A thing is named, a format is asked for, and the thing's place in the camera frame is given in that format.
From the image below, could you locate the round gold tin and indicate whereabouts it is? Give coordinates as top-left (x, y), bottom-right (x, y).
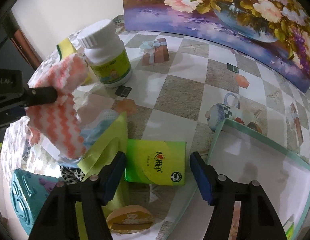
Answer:
top-left (106, 205), bottom-right (155, 234)

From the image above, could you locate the flower painting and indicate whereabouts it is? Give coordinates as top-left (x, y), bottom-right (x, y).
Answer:
top-left (123, 0), bottom-right (310, 92)

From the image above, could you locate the teal plastic box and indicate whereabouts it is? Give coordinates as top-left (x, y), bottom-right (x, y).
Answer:
top-left (10, 168), bottom-right (58, 235)

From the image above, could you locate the white pill bottle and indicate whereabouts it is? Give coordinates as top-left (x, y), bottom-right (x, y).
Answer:
top-left (77, 19), bottom-right (131, 88)

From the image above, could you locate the yellow green sponge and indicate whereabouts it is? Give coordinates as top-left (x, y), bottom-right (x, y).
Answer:
top-left (57, 38), bottom-right (93, 86)

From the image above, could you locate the checkered printed table cover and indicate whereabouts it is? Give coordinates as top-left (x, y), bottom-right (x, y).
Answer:
top-left (73, 20), bottom-right (310, 165)

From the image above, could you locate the lime green cloth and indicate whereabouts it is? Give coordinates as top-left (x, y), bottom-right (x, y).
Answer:
top-left (75, 110), bottom-right (132, 240)

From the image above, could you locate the leopard print scrunchie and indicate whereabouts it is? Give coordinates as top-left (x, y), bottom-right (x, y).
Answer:
top-left (60, 166), bottom-right (85, 184)

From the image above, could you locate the white tray teal rim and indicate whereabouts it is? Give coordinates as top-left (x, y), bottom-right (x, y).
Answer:
top-left (170, 118), bottom-right (310, 240)

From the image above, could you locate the blue face mask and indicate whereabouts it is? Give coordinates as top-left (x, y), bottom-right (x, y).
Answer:
top-left (57, 109), bottom-right (119, 168)

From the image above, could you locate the green tissue pack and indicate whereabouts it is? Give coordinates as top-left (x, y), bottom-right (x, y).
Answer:
top-left (124, 139), bottom-right (186, 186)

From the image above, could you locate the pink white striped cloth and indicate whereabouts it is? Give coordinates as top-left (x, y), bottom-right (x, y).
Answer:
top-left (26, 53), bottom-right (88, 159)

